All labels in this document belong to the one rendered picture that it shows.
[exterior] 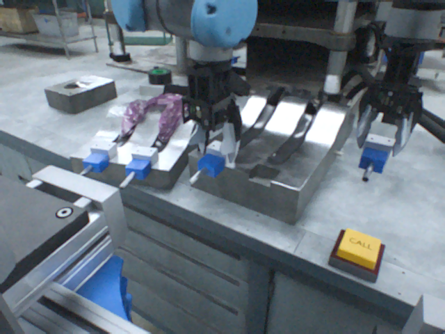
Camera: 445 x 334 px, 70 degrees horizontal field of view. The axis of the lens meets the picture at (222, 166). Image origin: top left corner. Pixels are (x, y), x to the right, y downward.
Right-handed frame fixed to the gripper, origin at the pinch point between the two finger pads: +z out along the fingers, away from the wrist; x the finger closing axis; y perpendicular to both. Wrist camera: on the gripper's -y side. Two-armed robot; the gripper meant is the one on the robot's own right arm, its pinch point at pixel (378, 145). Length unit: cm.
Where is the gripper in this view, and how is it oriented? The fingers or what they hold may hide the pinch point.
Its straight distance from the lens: 69.4
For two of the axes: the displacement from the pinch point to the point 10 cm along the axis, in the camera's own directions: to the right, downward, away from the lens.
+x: 8.5, 2.8, -4.4
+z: 0.0, 8.5, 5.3
